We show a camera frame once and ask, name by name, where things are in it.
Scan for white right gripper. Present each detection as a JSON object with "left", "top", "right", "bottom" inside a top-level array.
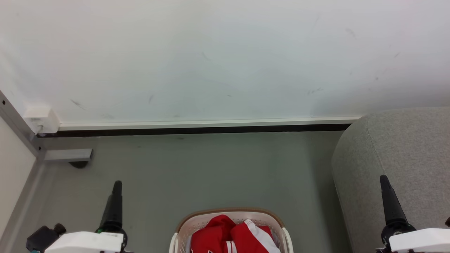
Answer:
[{"left": 376, "top": 175, "right": 450, "bottom": 253}]

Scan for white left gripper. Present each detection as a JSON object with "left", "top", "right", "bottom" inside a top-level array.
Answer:
[{"left": 45, "top": 181, "right": 128, "bottom": 253}]

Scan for red garment thin white stripes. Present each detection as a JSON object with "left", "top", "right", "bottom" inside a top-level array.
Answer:
[{"left": 191, "top": 215, "right": 237, "bottom": 253}]

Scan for grey upholstered seat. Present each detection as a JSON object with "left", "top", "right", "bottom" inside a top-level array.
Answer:
[{"left": 332, "top": 107, "right": 450, "bottom": 253}]

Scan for white plastic laundry basket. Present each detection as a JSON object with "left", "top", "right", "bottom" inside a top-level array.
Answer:
[{"left": 169, "top": 207, "right": 294, "bottom": 253}]

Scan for beige partition panel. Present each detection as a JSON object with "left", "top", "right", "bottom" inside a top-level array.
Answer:
[{"left": 0, "top": 116, "right": 38, "bottom": 239}]

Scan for white wall socket box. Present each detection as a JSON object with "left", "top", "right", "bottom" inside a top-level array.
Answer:
[{"left": 24, "top": 107, "right": 61, "bottom": 134}]

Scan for grey metal frame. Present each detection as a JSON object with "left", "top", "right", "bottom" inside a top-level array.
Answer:
[{"left": 0, "top": 90, "right": 94, "bottom": 163}]

